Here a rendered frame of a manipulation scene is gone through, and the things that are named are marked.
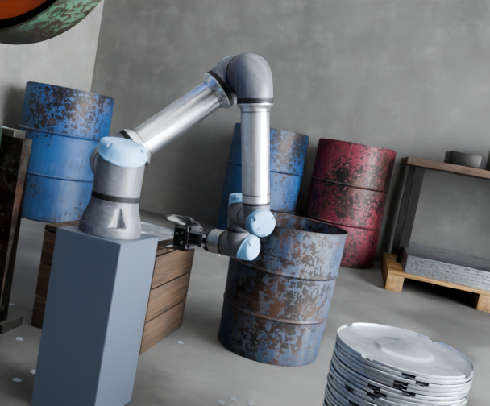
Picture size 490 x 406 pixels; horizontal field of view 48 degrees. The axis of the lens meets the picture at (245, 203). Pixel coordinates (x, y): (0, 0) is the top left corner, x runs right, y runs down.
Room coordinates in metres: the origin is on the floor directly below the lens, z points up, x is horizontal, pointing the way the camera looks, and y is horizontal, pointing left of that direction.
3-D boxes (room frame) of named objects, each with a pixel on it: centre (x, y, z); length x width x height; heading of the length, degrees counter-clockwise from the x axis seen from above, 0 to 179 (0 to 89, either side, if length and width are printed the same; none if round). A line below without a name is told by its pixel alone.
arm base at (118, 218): (1.36, 0.32, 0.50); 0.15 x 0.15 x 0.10
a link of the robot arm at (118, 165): (1.36, 0.32, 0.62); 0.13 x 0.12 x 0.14; 21
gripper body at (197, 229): (1.70, 0.13, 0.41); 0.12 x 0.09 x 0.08; 58
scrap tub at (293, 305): (2.03, -0.18, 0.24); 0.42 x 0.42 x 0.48
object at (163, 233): (1.90, 0.36, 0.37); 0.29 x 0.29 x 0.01
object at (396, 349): (1.17, -0.40, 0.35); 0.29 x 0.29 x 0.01
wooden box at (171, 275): (1.93, 0.39, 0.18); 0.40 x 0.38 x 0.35; 75
